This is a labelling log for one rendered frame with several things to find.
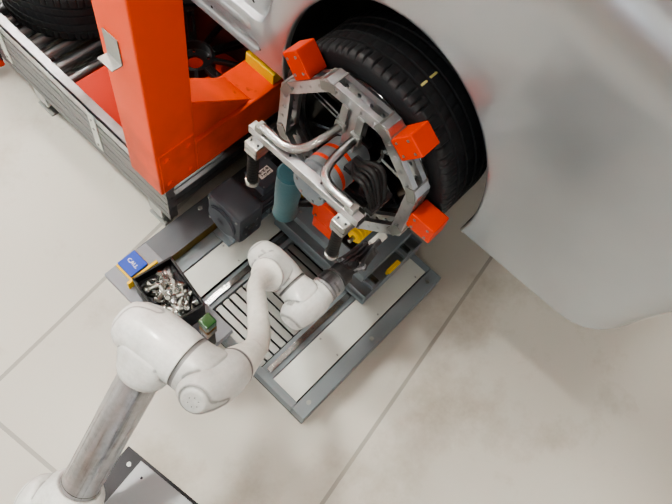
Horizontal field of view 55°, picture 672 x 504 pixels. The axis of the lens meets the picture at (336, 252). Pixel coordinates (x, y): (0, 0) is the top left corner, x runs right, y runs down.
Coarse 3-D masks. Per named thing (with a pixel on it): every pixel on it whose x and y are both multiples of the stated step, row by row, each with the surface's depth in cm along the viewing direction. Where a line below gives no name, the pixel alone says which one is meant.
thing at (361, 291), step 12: (288, 228) 262; (300, 228) 265; (300, 240) 262; (312, 240) 263; (408, 240) 269; (420, 240) 268; (312, 252) 261; (396, 252) 266; (408, 252) 264; (324, 264) 260; (384, 264) 263; (396, 264) 260; (372, 276) 256; (384, 276) 260; (348, 288) 258; (360, 288) 256; (372, 288) 255; (360, 300) 258
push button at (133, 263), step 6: (132, 252) 214; (126, 258) 213; (132, 258) 213; (138, 258) 213; (120, 264) 211; (126, 264) 212; (132, 264) 212; (138, 264) 212; (144, 264) 212; (126, 270) 211; (132, 270) 211; (138, 270) 211; (132, 276) 210
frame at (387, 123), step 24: (336, 72) 177; (288, 96) 195; (336, 96) 177; (360, 96) 178; (288, 120) 205; (384, 120) 171; (384, 144) 176; (408, 168) 177; (408, 192) 181; (384, 216) 208; (408, 216) 190
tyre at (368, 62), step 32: (352, 32) 182; (384, 32) 179; (416, 32) 179; (352, 64) 177; (384, 64) 172; (416, 64) 174; (448, 64) 178; (384, 96) 176; (416, 96) 171; (448, 96) 176; (448, 128) 176; (480, 128) 185; (448, 160) 178; (480, 160) 191; (448, 192) 185
